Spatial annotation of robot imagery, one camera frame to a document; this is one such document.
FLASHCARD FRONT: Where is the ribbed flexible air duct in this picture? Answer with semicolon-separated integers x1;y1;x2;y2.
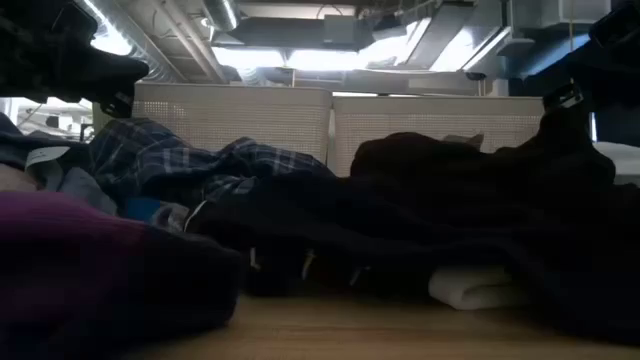
82;0;186;84

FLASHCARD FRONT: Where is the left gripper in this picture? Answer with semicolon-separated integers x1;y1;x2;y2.
0;0;150;120

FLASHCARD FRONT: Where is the blue-grey garment with tag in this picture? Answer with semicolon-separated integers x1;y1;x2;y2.
0;112;119;216

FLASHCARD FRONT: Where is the blue plaid shirt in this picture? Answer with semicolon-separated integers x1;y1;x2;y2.
87;117;337;206

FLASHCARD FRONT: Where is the grey ceiling air unit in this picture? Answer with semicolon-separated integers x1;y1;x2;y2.
214;14;376;54

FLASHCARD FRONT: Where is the ceiling light panel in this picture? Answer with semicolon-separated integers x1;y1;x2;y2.
212;27;511;74

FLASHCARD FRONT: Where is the black garment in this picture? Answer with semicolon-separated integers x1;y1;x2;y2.
184;107;640;346

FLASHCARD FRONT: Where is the black purple teal sock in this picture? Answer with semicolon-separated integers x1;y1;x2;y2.
0;189;245;360

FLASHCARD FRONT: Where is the silver round air duct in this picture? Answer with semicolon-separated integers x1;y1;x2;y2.
202;0;241;32

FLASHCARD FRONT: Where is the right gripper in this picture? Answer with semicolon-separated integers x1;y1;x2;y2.
543;0;640;111

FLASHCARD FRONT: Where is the white sock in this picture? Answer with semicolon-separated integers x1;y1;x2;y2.
428;264;529;311

